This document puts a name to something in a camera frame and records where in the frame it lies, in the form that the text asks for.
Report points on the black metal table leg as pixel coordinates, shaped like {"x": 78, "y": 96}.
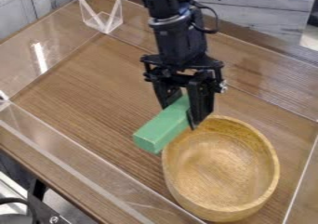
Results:
{"x": 46, "y": 214}

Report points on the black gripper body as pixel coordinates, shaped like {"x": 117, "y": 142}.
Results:
{"x": 177, "y": 74}

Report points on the clear acrylic corner bracket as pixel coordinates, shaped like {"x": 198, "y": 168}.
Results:
{"x": 104, "y": 22}

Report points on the clear acrylic front wall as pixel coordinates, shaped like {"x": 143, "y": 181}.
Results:
{"x": 98, "y": 186}

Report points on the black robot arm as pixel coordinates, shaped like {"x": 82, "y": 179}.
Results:
{"x": 177, "y": 23}

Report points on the brown wooden bowl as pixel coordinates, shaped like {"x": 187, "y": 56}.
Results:
{"x": 221, "y": 169}

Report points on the green rectangular block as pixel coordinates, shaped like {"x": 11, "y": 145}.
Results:
{"x": 163, "y": 128}

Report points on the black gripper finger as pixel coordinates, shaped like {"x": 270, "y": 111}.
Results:
{"x": 167, "y": 92}
{"x": 201, "y": 100}

